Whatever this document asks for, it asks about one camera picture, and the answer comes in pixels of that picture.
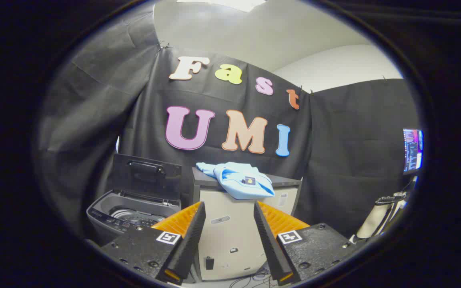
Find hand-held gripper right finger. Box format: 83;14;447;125
253;201;360;286

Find black backdrop cloth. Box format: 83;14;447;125
38;4;421;240

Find light blue shirt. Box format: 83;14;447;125
196;162;276;200

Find floor cables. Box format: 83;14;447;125
230;271;274;288

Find dark grey washing machine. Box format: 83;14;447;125
86;190;183;246

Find computer monitor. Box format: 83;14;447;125
403;128;424;176

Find white cabinet with dark top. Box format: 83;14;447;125
190;166;303;281

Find white pole with black strap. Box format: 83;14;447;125
355;191;410;243

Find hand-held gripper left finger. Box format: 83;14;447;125
100;201;206;286

